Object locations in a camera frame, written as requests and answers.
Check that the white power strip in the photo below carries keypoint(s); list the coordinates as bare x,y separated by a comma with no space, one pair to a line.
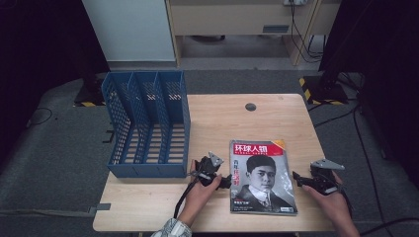
294,2

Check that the person's left hand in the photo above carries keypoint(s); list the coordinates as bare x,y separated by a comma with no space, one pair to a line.
197,197

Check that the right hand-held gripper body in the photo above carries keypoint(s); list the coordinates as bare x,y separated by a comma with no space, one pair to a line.
324,181

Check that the light wooden desk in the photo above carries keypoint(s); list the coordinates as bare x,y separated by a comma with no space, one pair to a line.
230,18

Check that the dark round table grommet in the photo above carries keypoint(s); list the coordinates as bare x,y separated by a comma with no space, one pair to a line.
250,107

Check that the blue plastic file rack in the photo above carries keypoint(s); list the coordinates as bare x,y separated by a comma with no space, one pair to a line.
148,171

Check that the hazard-striped stand base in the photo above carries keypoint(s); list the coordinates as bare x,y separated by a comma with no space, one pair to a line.
89,98
324,92

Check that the magazine with portrait cover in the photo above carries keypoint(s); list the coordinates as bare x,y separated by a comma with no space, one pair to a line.
263,177

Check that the person's right hand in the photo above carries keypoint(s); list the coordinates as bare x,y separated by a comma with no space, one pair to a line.
334,204

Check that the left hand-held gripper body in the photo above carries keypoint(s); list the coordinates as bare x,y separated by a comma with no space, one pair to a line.
207,166

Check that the white cabinet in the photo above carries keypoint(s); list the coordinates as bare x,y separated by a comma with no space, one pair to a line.
131,29

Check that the black tape piece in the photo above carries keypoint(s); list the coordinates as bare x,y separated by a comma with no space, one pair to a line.
108,136

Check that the grey tape strip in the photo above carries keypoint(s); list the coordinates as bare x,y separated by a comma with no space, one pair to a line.
100,208

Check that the black curtain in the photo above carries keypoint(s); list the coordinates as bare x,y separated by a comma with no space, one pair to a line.
39,49
382,49

